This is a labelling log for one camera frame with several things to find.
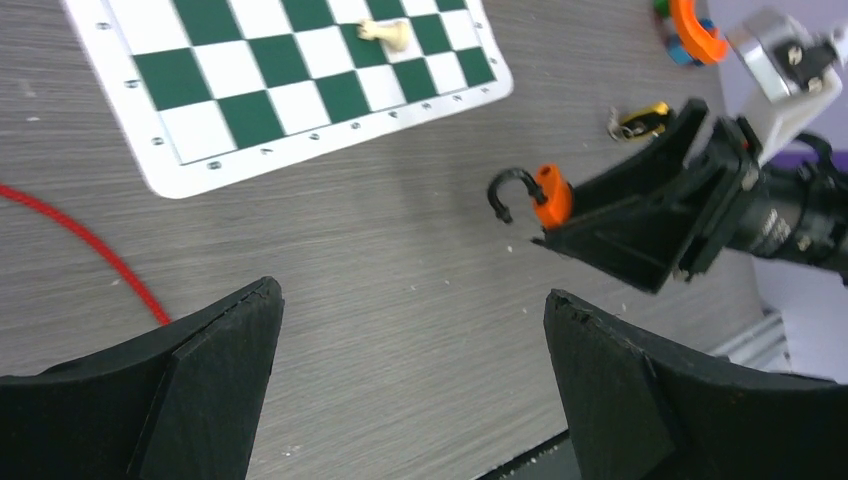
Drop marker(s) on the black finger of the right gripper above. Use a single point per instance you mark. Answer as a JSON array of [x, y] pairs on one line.
[[655, 164], [639, 246]]

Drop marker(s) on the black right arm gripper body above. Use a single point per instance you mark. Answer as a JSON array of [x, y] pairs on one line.
[[733, 150]]

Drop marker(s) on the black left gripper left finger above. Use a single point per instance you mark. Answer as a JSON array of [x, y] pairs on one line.
[[182, 401]]

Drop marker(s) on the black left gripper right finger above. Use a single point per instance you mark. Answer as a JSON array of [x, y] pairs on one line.
[[640, 406]]

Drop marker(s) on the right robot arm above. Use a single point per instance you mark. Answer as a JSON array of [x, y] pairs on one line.
[[798, 216]]

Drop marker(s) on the yellow black key fob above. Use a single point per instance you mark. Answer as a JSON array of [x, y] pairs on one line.
[[648, 122]]

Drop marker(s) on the purple white device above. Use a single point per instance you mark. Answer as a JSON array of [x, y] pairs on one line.
[[793, 159]]

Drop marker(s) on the orange curved toy track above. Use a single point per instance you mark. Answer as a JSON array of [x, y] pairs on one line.
[[689, 40]]

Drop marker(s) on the cream lying chess piece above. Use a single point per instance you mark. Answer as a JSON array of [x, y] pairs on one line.
[[396, 35]]

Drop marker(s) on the green white chess mat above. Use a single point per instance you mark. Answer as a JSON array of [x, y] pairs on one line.
[[211, 93]]

